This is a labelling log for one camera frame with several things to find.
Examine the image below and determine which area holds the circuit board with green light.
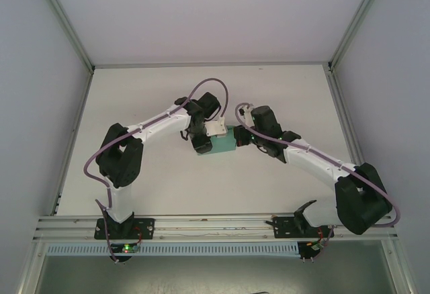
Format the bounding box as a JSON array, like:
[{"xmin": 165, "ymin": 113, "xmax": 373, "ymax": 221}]
[{"xmin": 112, "ymin": 244, "xmax": 140, "ymax": 254}]

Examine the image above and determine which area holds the aluminium mounting rail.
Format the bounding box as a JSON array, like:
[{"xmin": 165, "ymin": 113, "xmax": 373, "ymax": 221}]
[{"xmin": 32, "ymin": 213, "xmax": 400, "ymax": 243}]

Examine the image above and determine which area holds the aluminium right side rail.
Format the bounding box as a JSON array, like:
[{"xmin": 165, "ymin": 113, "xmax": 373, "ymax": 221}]
[{"xmin": 325, "ymin": 70, "xmax": 370, "ymax": 170}]

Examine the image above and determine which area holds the teal paper box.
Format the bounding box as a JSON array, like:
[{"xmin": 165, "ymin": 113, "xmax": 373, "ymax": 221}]
[{"xmin": 196, "ymin": 125, "xmax": 238, "ymax": 157}]

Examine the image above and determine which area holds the grey metal sheet panel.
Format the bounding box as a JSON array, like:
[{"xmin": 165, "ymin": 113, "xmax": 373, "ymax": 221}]
[{"xmin": 36, "ymin": 256, "xmax": 394, "ymax": 294}]

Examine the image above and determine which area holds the aluminium left frame post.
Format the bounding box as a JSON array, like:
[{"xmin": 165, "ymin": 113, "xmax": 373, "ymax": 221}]
[{"xmin": 32, "ymin": 0, "xmax": 97, "ymax": 73}]

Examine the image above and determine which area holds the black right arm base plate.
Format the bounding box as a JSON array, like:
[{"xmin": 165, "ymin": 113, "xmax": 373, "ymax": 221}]
[{"xmin": 272, "ymin": 215, "xmax": 333, "ymax": 240}]

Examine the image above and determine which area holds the aluminium frame leg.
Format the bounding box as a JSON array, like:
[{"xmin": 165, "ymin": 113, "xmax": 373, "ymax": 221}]
[
  {"xmin": 382, "ymin": 240, "xmax": 416, "ymax": 294},
  {"xmin": 18, "ymin": 240, "xmax": 46, "ymax": 294}
]

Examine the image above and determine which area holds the slotted grey cable duct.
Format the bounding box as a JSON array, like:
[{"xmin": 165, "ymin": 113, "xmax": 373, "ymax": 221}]
[{"xmin": 46, "ymin": 242, "xmax": 300, "ymax": 258}]

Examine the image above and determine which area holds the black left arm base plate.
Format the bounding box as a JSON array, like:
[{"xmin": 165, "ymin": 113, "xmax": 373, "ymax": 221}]
[{"xmin": 94, "ymin": 217, "xmax": 156, "ymax": 241}]

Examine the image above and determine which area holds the aluminium left side rail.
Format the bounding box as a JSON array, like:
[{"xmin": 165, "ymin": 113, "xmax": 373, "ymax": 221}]
[{"xmin": 50, "ymin": 70, "xmax": 95, "ymax": 216}]

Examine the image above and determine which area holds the aluminium right frame post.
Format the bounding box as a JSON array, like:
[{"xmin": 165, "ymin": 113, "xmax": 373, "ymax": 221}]
[{"xmin": 328, "ymin": 0, "xmax": 390, "ymax": 73}]

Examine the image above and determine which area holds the aluminium frame post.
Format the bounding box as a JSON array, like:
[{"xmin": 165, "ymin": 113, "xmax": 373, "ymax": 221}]
[
  {"xmin": 328, "ymin": 0, "xmax": 390, "ymax": 73},
  {"xmin": 32, "ymin": 0, "xmax": 97, "ymax": 73}
]

